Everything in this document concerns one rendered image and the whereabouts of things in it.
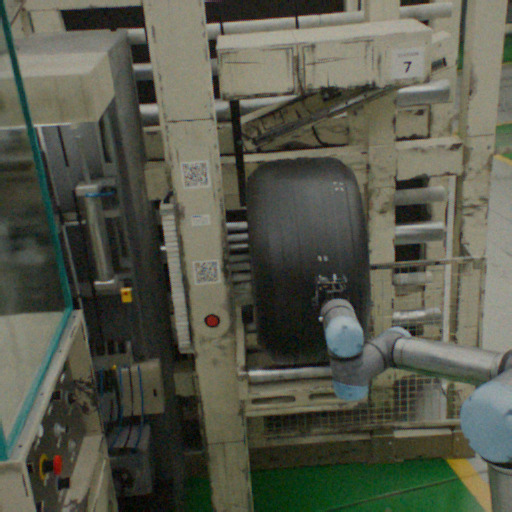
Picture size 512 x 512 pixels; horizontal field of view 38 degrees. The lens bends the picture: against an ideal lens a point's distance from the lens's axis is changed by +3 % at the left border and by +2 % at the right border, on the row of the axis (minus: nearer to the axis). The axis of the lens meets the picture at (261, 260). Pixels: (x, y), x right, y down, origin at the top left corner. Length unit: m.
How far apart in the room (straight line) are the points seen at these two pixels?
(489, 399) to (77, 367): 1.05
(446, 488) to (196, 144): 1.83
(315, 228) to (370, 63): 0.55
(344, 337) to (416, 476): 1.73
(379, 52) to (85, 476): 1.37
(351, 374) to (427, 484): 1.63
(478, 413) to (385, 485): 1.85
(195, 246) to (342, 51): 0.69
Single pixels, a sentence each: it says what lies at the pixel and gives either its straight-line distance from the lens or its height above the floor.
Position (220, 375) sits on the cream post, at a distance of 2.25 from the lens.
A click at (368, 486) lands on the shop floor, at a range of 3.15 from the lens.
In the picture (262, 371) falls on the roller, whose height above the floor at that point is 0.92.
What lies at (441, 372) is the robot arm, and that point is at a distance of 1.58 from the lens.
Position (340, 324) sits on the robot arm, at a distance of 1.53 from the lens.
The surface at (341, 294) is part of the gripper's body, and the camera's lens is 1.66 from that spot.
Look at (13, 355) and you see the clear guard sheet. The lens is 1.48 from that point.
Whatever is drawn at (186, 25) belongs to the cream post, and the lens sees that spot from 1.88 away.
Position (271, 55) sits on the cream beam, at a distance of 2.16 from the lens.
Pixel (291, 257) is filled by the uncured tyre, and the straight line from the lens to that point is 1.86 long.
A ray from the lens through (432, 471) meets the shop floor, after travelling 3.24.
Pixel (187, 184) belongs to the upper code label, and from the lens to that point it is 1.97.
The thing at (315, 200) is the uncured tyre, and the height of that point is 1.44.
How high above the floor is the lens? 2.11
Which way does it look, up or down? 25 degrees down
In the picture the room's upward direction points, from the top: 4 degrees counter-clockwise
